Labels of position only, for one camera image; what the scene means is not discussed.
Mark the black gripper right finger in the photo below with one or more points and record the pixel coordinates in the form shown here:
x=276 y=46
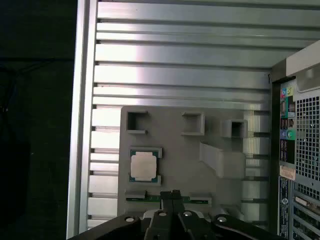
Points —
x=190 y=225

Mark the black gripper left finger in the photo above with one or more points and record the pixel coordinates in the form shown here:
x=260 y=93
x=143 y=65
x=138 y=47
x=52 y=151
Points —
x=165 y=225

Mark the CPU with silver top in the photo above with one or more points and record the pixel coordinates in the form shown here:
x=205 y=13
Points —
x=143 y=166

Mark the green RAM stick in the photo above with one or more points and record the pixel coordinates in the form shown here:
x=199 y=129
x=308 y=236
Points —
x=152 y=199

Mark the grey plastic parts rack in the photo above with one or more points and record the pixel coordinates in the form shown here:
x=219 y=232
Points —
x=180 y=162

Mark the orange and white case label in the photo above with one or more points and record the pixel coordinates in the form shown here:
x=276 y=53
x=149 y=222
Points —
x=287 y=172

